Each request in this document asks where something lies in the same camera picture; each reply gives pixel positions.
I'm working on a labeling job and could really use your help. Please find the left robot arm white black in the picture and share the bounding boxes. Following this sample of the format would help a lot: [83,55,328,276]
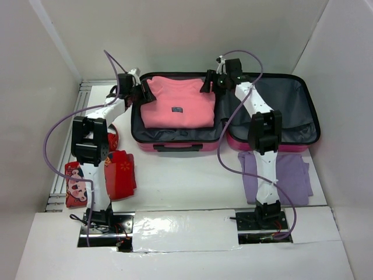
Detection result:
[71,68,155,233]

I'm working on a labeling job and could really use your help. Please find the purple shirt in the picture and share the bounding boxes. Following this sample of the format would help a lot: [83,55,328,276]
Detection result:
[238,151,313,207]

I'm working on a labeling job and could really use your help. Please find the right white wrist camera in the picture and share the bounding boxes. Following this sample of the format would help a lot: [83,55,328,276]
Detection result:
[216,55,226,75]

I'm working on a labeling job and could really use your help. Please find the red black headphones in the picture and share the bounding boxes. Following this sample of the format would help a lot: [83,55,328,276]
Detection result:
[107,124,119,152]

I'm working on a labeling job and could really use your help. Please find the red cartoon blanket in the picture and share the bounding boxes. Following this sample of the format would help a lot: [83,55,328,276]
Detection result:
[65,150,136,208]

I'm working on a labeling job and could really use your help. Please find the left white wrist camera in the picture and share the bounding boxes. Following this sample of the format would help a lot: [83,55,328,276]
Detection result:
[128,67,140,85]

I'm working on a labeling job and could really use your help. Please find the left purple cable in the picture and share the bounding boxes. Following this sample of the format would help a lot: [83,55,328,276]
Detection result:
[42,49,138,247]

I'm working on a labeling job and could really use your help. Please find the pink sweatshirt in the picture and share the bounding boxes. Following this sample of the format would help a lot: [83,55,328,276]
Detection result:
[140,76,216,129]

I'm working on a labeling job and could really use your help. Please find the pink children's suitcase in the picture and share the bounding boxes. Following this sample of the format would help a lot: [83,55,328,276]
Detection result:
[131,72,321,152]

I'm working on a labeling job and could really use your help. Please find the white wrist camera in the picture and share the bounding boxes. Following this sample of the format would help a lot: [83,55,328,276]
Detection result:
[128,67,140,85]
[216,55,226,75]

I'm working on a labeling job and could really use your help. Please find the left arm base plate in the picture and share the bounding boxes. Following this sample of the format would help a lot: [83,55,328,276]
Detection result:
[69,212,135,253]

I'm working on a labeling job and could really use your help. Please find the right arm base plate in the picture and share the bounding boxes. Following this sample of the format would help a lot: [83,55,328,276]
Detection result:
[229,211,293,245]

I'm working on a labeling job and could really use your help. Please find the shiny white taped sheet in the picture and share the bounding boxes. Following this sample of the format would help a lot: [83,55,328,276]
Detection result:
[132,209,240,253]

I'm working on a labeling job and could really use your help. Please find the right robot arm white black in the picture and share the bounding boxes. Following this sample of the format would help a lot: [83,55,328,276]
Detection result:
[200,56,282,229]

